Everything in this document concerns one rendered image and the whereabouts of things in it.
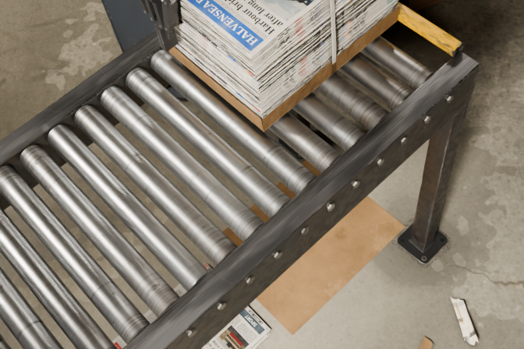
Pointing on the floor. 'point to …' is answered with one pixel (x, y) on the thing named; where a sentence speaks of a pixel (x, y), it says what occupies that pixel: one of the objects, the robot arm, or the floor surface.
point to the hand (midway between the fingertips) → (166, 33)
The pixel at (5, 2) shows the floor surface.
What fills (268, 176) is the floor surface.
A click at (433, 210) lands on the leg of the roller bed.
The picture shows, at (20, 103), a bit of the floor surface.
